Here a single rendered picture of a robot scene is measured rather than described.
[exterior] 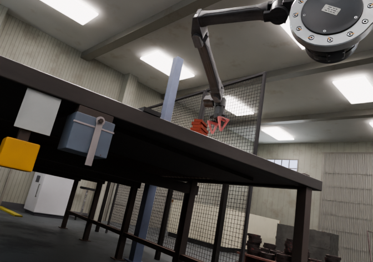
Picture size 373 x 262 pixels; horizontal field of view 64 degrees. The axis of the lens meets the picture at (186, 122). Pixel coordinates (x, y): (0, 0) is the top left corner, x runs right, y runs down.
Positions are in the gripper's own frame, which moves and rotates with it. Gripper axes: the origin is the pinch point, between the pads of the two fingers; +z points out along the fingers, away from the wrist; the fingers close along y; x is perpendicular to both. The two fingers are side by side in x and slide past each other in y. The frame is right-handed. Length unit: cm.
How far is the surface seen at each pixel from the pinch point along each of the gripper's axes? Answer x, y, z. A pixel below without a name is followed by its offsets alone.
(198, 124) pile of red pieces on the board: 17, -65, -21
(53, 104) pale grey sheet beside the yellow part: -82, 47, 21
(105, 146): -63, 46, 30
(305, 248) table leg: 57, 14, 54
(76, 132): -73, 48, 28
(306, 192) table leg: 55, 14, 24
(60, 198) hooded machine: -48, -513, 68
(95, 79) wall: -41, -605, -223
